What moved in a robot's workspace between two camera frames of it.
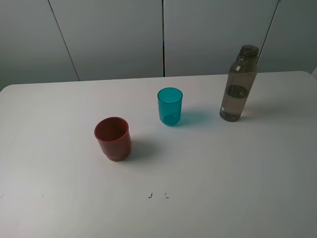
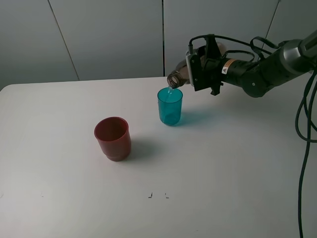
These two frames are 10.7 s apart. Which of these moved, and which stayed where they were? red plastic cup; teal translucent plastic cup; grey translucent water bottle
Moved: grey translucent water bottle
Stayed: red plastic cup; teal translucent plastic cup
